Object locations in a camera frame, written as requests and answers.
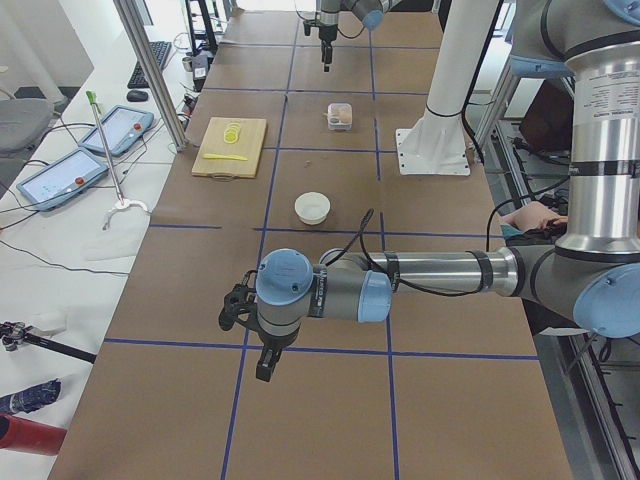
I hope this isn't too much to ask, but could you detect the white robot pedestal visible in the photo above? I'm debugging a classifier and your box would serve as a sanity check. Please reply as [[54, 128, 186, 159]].
[[396, 0, 501, 176]]

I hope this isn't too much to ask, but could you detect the white round bowl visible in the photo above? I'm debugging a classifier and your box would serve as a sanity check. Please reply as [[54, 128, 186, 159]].
[[294, 192, 331, 225]]

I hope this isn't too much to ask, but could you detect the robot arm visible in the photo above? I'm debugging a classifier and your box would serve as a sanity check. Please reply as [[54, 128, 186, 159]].
[[304, 0, 399, 72], [257, 14, 542, 387]]

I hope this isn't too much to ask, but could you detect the reacher grabber stick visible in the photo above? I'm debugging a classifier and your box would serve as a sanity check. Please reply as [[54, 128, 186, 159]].
[[86, 90, 151, 231]]

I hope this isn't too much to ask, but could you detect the black tripod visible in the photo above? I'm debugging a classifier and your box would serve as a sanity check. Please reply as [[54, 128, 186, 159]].
[[1, 322, 97, 364]]

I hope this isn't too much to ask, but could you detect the near teach pendant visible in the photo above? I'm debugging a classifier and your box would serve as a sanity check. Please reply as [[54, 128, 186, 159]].
[[17, 148, 108, 211]]

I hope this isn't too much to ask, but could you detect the wooden cutting board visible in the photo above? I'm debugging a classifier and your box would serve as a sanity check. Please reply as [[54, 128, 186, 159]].
[[191, 117, 267, 178]]

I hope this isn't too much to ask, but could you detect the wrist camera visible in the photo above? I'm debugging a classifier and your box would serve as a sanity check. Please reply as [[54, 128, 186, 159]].
[[218, 284, 259, 331], [303, 19, 320, 36]]

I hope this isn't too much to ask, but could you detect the far teach pendant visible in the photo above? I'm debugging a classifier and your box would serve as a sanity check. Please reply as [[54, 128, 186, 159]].
[[78, 105, 154, 157]]

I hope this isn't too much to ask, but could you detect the teach pendant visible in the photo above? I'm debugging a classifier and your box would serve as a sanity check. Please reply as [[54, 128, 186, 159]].
[[78, 105, 154, 157], [17, 148, 108, 211]]

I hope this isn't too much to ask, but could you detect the aluminium frame post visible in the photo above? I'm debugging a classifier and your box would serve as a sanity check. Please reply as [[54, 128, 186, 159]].
[[113, 0, 187, 152]]

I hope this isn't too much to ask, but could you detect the black keyboard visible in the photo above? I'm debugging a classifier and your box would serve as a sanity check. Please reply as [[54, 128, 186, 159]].
[[127, 40, 173, 89]]

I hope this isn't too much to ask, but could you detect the clear plastic egg box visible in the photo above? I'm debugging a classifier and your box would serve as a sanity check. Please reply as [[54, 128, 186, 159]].
[[326, 102, 353, 131]]

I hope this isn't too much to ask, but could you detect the seated person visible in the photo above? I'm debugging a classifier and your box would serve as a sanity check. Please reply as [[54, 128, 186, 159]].
[[500, 201, 568, 246]]

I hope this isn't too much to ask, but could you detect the black computer mouse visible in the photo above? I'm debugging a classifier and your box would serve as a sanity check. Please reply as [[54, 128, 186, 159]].
[[126, 89, 149, 103]]

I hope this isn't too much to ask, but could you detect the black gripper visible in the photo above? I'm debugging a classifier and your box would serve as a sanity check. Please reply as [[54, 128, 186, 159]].
[[256, 335, 293, 382], [318, 23, 336, 72]]

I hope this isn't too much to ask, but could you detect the folded blue umbrella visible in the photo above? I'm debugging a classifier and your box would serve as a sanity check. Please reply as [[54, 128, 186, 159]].
[[1, 379, 61, 415]]

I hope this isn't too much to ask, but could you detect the yellow plastic knife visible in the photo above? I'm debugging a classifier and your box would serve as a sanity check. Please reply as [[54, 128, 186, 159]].
[[202, 153, 248, 161]]

